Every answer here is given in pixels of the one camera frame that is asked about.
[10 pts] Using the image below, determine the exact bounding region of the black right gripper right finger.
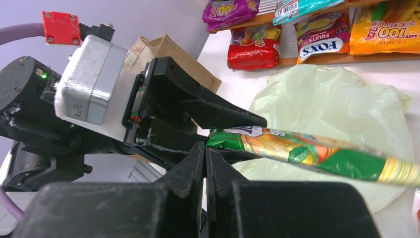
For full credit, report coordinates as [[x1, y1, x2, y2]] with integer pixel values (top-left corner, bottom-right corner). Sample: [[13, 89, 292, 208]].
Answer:
[[206, 148, 380, 238]]

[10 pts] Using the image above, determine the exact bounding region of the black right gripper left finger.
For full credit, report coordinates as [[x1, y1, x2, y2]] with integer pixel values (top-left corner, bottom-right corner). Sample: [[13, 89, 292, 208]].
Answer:
[[13, 142, 205, 238]]

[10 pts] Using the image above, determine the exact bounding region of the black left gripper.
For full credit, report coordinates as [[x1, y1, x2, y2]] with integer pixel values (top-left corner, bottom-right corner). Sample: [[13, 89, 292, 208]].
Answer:
[[0, 56, 268, 193]]

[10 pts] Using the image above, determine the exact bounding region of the green Fox's candy bag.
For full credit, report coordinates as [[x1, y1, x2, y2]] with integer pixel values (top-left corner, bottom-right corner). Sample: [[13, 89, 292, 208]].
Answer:
[[207, 126, 420, 187]]

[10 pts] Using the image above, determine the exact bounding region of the pale green plastic grocery bag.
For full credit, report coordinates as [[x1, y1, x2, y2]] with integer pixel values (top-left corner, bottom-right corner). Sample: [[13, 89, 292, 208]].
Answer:
[[234, 64, 415, 214]]

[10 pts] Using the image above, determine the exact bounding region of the brown paper bag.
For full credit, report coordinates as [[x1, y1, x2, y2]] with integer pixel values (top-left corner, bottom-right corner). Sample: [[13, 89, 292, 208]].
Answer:
[[123, 34, 221, 93]]

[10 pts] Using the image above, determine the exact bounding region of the red candy bag bottom shelf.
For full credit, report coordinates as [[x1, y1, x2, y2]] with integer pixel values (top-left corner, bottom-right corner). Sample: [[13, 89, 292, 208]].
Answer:
[[227, 22, 282, 71]]

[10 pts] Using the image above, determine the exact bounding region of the purple candy bag middle shelf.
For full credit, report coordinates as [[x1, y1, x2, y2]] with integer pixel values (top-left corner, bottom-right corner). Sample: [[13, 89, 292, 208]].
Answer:
[[202, 0, 260, 32]]

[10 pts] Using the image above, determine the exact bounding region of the red Fox's candy bag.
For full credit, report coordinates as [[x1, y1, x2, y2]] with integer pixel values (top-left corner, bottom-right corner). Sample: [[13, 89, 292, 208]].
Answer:
[[294, 10, 351, 64]]

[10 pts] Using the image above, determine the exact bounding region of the orange candy bag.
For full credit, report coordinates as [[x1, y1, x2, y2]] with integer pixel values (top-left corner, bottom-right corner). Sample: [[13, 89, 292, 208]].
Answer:
[[350, 0, 420, 55]]

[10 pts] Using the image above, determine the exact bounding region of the wooden snack shelf rack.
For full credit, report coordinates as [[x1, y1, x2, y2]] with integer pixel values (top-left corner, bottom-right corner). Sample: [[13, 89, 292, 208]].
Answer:
[[202, 0, 420, 70]]

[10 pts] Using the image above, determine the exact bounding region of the teal white snack packet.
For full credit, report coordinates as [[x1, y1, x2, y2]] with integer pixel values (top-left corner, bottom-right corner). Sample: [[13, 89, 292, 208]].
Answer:
[[272, 0, 344, 26]]

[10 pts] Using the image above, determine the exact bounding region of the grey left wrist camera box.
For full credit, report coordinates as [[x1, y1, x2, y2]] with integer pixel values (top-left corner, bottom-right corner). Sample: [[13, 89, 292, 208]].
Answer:
[[54, 35, 136, 141]]

